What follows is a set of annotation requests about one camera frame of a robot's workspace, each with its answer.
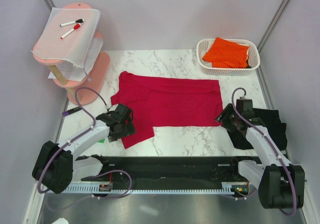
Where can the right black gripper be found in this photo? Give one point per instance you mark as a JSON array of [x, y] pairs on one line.
[[228, 109]]

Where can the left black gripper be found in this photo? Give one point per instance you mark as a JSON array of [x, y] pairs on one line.
[[129, 129]]

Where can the red t shirt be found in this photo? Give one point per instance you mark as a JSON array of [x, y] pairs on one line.
[[167, 102]]

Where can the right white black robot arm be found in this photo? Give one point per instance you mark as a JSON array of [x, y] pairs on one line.
[[279, 183]]

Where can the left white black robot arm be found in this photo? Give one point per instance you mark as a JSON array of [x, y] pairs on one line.
[[58, 164]]

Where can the purple capped marker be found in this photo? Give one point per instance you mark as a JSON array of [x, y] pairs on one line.
[[71, 111]]

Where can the pink tiered shelf stand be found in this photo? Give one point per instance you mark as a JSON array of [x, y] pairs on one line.
[[95, 77]]

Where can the black folded t shirt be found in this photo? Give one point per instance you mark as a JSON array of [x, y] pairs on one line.
[[276, 129]]

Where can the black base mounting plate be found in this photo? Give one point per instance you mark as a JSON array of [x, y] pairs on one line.
[[170, 172]]

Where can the orange t shirt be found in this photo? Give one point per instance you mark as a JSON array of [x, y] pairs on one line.
[[227, 54]]

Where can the white plastic basket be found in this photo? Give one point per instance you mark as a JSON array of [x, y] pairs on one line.
[[204, 45]]

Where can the white paper sheets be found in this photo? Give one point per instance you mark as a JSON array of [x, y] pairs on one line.
[[72, 73]]

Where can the white mesh cloth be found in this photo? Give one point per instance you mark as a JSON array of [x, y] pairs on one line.
[[74, 47]]

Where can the red capped whiteboard marker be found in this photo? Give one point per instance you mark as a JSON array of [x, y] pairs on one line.
[[77, 26]]

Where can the black capped whiteboard marker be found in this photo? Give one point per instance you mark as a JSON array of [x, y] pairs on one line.
[[78, 21]]

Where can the crumpled white paper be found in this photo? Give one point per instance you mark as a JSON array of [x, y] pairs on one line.
[[60, 221]]

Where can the white slotted cable duct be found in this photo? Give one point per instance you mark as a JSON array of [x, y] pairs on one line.
[[98, 188]]

